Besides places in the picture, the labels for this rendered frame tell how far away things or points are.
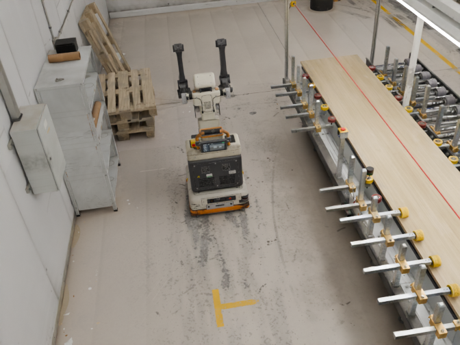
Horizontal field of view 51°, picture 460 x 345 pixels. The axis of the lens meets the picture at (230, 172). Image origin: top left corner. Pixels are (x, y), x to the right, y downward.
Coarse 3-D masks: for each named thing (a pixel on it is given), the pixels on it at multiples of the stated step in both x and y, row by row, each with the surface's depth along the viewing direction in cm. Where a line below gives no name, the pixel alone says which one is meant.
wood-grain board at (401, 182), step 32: (320, 64) 588; (352, 64) 583; (352, 96) 522; (384, 96) 518; (352, 128) 472; (384, 128) 469; (416, 128) 465; (384, 160) 428; (416, 160) 425; (448, 160) 422; (384, 192) 393; (416, 192) 391; (448, 192) 388; (416, 224) 363; (448, 224) 361; (448, 256) 336
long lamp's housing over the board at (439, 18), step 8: (408, 0) 327; (416, 0) 319; (424, 0) 317; (416, 8) 316; (424, 8) 308; (432, 8) 305; (424, 16) 307; (432, 16) 300; (440, 16) 293; (448, 16) 292; (440, 24) 291; (448, 24) 284; (456, 24) 282; (448, 32) 283; (456, 32) 277; (456, 40) 276
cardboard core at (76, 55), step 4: (72, 52) 479; (76, 52) 478; (48, 56) 476; (52, 56) 476; (56, 56) 476; (60, 56) 476; (64, 56) 477; (68, 56) 477; (72, 56) 477; (76, 56) 478; (80, 56) 485; (52, 60) 477; (56, 60) 478; (60, 60) 478; (64, 60) 479; (68, 60) 480
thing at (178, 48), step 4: (176, 44) 479; (180, 44) 478; (176, 48) 475; (180, 48) 475; (176, 52) 474; (180, 52) 475; (180, 56) 477; (180, 60) 479; (180, 64) 481; (180, 68) 482; (180, 72) 484; (180, 76) 486; (184, 76) 488; (180, 80) 488; (184, 80) 489
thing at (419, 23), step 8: (432, 0) 300; (440, 0) 292; (448, 0) 292; (440, 8) 292; (448, 8) 284; (456, 8) 280; (456, 16) 277; (416, 24) 455; (416, 32) 458; (416, 40) 461; (416, 48) 466; (416, 56) 471; (408, 72) 485; (408, 80) 487; (408, 88) 492; (408, 96) 497; (408, 104) 503
